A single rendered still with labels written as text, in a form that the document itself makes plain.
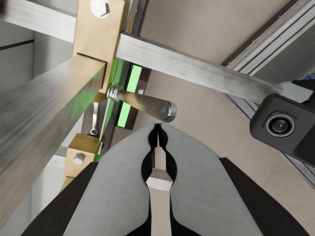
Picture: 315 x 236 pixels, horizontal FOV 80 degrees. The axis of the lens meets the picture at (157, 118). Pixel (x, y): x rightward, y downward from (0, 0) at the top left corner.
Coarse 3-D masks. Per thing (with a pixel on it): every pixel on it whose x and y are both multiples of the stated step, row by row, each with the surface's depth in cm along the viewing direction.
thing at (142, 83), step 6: (144, 72) 42; (144, 78) 42; (138, 84) 43; (144, 84) 43; (138, 90) 44; (132, 108) 46; (132, 114) 47; (132, 120) 47; (126, 126) 48; (132, 126) 48
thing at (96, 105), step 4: (96, 104) 45; (96, 108) 45; (96, 112) 46; (96, 116) 46; (96, 120) 47; (92, 124) 47; (96, 124) 47; (92, 128) 48; (96, 128) 48; (92, 132) 49; (96, 132) 48
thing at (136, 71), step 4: (136, 68) 41; (140, 68) 41; (132, 72) 42; (136, 72) 42; (132, 76) 42; (136, 76) 42; (132, 80) 42; (136, 80) 42; (128, 84) 43; (132, 84) 43; (136, 84) 43; (128, 88) 43; (132, 88) 43; (124, 104) 45; (128, 104) 45; (124, 108) 46; (128, 108) 46; (124, 112) 46; (120, 116) 47; (124, 116) 47; (120, 120) 47; (124, 120) 47; (120, 124) 48; (124, 124) 48
